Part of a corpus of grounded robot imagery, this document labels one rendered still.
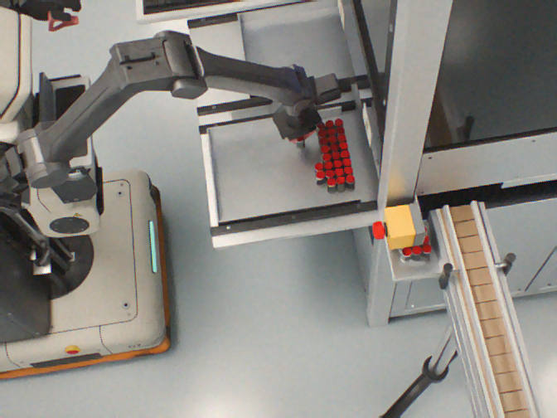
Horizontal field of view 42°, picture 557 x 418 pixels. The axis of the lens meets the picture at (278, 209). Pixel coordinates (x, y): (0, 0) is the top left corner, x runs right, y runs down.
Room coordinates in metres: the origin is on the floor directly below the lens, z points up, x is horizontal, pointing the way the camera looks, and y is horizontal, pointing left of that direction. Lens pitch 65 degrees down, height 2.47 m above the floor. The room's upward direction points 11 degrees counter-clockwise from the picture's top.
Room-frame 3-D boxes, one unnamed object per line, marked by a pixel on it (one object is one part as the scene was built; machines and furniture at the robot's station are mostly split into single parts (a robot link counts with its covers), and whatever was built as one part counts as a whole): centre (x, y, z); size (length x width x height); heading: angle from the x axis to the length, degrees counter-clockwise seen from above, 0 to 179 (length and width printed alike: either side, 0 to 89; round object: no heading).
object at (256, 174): (0.85, -0.03, 0.90); 0.34 x 0.26 x 0.04; 88
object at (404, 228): (0.60, -0.26, 1.00); 0.08 x 0.07 x 0.07; 88
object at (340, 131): (0.85, -0.18, 0.90); 0.18 x 0.02 x 0.05; 178
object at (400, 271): (0.58, -0.30, 0.87); 0.14 x 0.13 x 0.02; 88
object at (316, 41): (1.19, -0.16, 0.90); 0.34 x 0.26 x 0.04; 88
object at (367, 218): (1.02, -0.08, 0.87); 0.70 x 0.48 x 0.02; 178
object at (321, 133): (0.85, -0.14, 0.90); 0.18 x 0.02 x 0.05; 178
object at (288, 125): (0.90, -0.08, 1.03); 0.10 x 0.07 x 0.07; 103
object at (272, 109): (1.02, 0.00, 0.91); 0.14 x 0.03 x 0.06; 89
